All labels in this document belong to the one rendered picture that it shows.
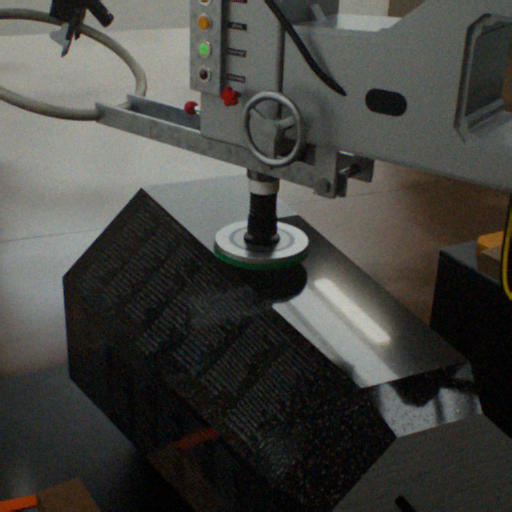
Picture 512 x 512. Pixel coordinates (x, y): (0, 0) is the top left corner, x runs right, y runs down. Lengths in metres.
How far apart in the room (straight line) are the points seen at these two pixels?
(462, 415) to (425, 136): 0.51
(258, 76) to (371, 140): 0.27
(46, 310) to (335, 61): 2.15
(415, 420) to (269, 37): 0.76
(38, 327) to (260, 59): 1.94
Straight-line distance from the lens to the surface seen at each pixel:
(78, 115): 2.07
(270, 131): 1.64
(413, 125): 1.57
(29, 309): 3.52
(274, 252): 1.88
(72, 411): 2.88
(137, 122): 2.01
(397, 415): 1.55
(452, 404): 1.61
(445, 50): 1.52
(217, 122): 1.79
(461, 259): 2.28
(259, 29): 1.69
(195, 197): 2.33
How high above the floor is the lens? 1.68
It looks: 25 degrees down
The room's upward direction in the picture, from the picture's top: 2 degrees clockwise
